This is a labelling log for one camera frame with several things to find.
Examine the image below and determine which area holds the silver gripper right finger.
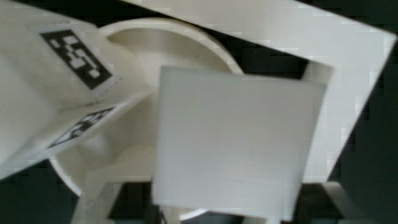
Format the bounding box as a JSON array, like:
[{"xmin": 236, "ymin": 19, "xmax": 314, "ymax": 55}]
[{"xmin": 291, "ymin": 181, "xmax": 375, "ymax": 224}]

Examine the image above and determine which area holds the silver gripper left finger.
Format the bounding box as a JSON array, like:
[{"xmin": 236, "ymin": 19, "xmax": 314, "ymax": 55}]
[{"xmin": 69, "ymin": 168, "xmax": 156, "ymax": 224}]

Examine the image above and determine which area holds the white stool leg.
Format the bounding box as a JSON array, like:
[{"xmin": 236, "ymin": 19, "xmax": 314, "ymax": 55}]
[
  {"xmin": 0, "ymin": 0, "xmax": 149, "ymax": 179},
  {"xmin": 153, "ymin": 66, "xmax": 325, "ymax": 222}
]

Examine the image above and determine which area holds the white front fence bar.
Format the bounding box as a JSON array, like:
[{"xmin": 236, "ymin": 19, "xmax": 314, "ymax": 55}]
[{"xmin": 304, "ymin": 33, "xmax": 398, "ymax": 183}]

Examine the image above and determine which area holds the white fence bar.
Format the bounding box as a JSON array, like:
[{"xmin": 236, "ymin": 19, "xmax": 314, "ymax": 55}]
[
  {"xmin": 122, "ymin": 0, "xmax": 396, "ymax": 80},
  {"xmin": 304, "ymin": 33, "xmax": 398, "ymax": 183}
]

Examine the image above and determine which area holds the white right fence bar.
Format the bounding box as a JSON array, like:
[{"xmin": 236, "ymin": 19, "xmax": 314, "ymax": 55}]
[{"xmin": 122, "ymin": 0, "xmax": 396, "ymax": 80}]

